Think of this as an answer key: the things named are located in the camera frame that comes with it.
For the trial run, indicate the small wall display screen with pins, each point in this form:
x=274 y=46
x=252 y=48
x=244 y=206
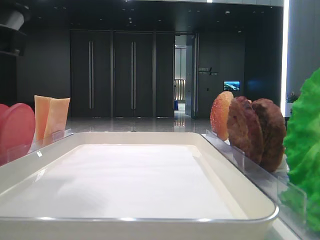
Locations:
x=232 y=86

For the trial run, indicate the left clear acrylic holder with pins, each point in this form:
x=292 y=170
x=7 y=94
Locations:
x=22 y=150

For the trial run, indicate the front orange cheese slice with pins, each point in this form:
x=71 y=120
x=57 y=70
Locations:
x=56 y=120

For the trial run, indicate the dark double doors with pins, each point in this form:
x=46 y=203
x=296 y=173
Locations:
x=122 y=74

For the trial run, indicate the rear pink tomato slice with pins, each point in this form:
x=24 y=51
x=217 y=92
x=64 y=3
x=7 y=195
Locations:
x=4 y=110

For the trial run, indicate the upright toasted bread slice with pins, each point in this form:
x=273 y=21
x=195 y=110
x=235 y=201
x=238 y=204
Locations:
x=219 y=114

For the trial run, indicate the white rectangular tray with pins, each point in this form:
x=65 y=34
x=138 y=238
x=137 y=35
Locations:
x=131 y=186

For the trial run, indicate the orange cheese slice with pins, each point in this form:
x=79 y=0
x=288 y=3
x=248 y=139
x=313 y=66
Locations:
x=56 y=120
x=42 y=109

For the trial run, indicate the near brown meat patty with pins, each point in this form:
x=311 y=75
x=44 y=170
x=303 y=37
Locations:
x=273 y=129

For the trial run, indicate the brown meat patty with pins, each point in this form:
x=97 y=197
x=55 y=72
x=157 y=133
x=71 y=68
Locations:
x=244 y=129
x=273 y=129

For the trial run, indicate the right clear acrylic holder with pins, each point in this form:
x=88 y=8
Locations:
x=292 y=223

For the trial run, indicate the green lettuce leaf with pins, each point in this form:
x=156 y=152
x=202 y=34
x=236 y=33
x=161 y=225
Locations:
x=302 y=149

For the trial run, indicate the clear acrylic holder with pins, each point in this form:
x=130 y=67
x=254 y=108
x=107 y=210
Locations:
x=22 y=150
x=292 y=223

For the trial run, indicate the middle brown meat patty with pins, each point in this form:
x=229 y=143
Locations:
x=244 y=129

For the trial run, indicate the potted plant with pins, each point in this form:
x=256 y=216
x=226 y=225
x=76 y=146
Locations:
x=291 y=97

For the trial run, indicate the black white robot arm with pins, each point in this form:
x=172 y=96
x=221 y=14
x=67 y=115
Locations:
x=12 y=16

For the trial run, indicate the rear orange cheese slice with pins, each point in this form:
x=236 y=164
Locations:
x=42 y=109

